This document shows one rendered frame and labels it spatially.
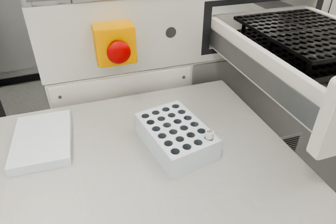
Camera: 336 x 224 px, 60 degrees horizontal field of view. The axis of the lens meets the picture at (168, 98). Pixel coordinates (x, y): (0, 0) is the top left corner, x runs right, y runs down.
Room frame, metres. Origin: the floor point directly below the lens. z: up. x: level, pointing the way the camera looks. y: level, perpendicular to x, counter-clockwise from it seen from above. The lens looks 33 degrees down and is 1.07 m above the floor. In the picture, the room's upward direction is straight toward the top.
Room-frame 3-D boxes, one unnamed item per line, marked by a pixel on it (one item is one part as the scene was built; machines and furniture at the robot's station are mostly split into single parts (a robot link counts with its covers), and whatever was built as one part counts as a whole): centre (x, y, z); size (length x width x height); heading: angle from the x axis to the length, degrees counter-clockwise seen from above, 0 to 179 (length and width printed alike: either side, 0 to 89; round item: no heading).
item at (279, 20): (0.50, -0.25, 0.87); 0.22 x 0.18 x 0.06; 18
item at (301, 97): (0.51, -0.25, 0.86); 0.40 x 0.26 x 0.06; 18
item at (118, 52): (0.46, 0.09, 0.88); 0.04 x 0.03 x 0.04; 108
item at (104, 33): (0.49, 0.10, 0.88); 0.07 x 0.05 x 0.07; 108
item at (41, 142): (0.36, 0.20, 0.77); 0.13 x 0.09 x 0.02; 16
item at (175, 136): (0.35, -0.01, 0.78); 0.12 x 0.08 x 0.04; 29
